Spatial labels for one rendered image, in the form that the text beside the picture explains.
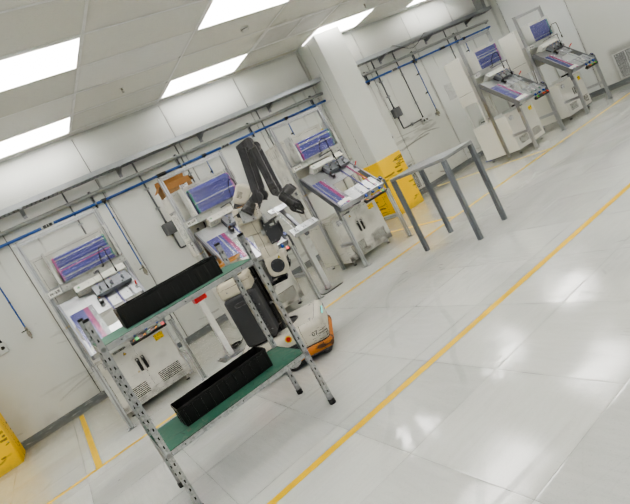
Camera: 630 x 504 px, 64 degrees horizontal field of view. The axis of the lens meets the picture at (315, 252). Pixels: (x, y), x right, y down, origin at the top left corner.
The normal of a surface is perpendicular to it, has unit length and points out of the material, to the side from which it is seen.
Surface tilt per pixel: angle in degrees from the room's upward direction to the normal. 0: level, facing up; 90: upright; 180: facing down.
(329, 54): 90
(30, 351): 90
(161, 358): 90
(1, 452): 90
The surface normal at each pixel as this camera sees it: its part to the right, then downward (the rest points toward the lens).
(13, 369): 0.47, -0.11
